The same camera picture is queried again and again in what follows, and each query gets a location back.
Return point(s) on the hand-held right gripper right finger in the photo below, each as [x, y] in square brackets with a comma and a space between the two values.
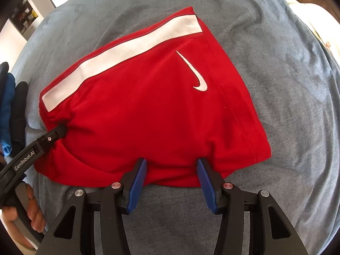
[207, 184]

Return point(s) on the blue cloth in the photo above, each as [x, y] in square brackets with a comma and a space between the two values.
[8, 103]

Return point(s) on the red pants with white stripe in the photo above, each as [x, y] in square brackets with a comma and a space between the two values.
[148, 106]

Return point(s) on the person's left hand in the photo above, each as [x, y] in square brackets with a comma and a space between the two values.
[35, 212]

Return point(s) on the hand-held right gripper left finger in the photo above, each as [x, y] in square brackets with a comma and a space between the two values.
[137, 183]

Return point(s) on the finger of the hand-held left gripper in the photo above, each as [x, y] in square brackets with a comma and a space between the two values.
[54, 135]

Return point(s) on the cluttered shelf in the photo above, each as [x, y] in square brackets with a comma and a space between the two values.
[25, 17]

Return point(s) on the pale printed cloth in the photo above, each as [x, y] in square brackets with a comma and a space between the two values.
[318, 24]

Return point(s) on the grey-blue blanket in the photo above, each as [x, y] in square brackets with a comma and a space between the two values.
[276, 66]

